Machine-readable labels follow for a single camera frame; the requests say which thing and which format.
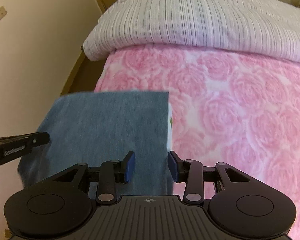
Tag blue denim jeans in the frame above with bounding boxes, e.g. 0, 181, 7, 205
18, 90, 173, 196

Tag pink floral blanket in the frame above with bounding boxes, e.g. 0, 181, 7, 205
95, 44, 300, 239

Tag lilac striped duvet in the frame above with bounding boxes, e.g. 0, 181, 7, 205
83, 0, 300, 63

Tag wall switch plate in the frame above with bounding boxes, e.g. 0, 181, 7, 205
0, 6, 7, 20

